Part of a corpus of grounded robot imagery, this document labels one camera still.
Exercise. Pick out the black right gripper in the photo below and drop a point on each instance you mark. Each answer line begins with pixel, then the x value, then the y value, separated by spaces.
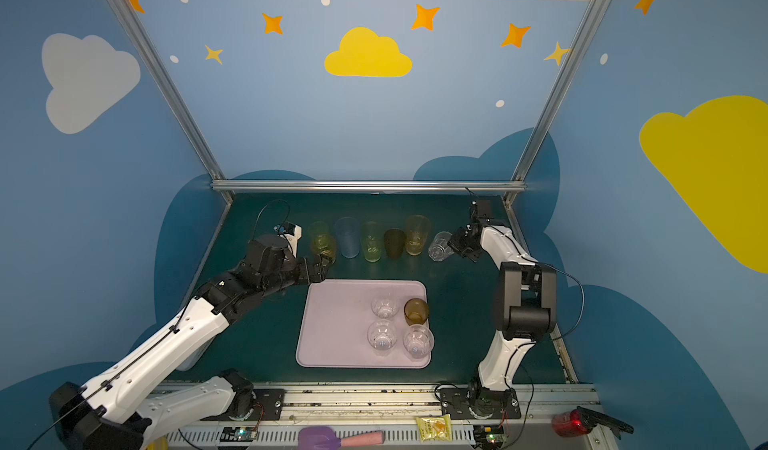
pixel 459 244

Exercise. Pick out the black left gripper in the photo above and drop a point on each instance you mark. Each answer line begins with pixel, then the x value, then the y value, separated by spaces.
pixel 315 268

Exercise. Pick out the short yellow glass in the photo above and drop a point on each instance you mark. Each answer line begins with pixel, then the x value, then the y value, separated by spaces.
pixel 325 246

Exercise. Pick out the clear faceted glass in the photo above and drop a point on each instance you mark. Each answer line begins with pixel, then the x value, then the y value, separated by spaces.
pixel 382 336
pixel 385 306
pixel 418 341
pixel 440 250

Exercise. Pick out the tall yellow-green glass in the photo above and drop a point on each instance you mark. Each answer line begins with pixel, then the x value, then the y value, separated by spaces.
pixel 318 229

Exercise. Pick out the dark amber dimpled glass back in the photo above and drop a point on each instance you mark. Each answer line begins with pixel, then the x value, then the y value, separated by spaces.
pixel 394 243

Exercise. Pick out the amber dimpled glass front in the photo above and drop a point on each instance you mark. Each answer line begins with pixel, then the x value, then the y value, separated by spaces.
pixel 416 311

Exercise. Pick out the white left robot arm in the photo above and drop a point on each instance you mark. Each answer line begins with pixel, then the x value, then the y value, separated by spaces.
pixel 113 410

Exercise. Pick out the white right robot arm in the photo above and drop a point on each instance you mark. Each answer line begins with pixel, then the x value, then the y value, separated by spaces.
pixel 523 308

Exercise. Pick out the pink plastic tray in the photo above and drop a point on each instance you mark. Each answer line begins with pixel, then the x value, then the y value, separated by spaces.
pixel 336 322

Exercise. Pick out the tall yellow plastic glass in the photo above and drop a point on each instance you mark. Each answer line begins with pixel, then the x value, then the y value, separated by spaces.
pixel 417 230

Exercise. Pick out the tall blue plastic glass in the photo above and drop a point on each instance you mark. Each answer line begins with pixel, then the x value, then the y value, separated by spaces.
pixel 347 233

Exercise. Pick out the tall green plastic glass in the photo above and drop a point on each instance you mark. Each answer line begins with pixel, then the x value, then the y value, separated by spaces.
pixel 372 245

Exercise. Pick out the purple pink spatula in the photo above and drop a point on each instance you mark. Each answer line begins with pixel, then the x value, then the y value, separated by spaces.
pixel 325 438

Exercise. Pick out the yellow snack packet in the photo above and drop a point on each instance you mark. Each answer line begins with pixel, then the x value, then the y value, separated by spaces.
pixel 435 428

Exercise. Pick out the red black tool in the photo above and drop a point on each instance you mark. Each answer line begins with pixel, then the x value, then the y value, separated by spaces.
pixel 582 421

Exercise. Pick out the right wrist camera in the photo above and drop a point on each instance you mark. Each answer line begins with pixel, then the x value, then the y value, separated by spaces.
pixel 481 212

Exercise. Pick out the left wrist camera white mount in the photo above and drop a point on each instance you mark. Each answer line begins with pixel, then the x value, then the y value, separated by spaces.
pixel 291 233

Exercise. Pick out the aluminium frame right post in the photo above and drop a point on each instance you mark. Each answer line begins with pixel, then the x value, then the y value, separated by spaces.
pixel 583 38

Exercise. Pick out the aluminium frame post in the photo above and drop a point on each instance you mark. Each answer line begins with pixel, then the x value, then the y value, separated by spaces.
pixel 583 38
pixel 137 34

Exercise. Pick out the aluminium frame back rail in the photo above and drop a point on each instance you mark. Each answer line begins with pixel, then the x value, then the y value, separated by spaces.
pixel 365 187

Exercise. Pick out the aluminium frame left post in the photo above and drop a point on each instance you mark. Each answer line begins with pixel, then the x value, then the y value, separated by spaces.
pixel 137 34

